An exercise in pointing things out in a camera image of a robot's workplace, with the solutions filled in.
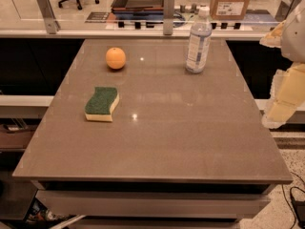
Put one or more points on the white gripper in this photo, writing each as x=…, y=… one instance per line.
x=294, y=38

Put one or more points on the clear blue plastic bottle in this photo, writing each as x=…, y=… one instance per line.
x=199, y=41

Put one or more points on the cardboard box with label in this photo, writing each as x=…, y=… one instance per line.
x=228, y=9

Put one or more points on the orange fruit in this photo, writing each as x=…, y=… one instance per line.
x=115, y=58

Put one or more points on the green yellow sponge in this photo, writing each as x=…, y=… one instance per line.
x=102, y=104

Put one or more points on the right metal bracket post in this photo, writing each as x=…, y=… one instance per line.
x=285, y=8

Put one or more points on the metal bracket post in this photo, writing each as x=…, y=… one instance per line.
x=168, y=10
x=51, y=24
x=285, y=8

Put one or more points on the middle metal bracket post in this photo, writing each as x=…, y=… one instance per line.
x=168, y=10

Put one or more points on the black power adapter with cable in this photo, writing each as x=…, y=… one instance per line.
x=296, y=206

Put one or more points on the left metal bracket post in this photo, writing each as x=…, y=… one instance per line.
x=51, y=24

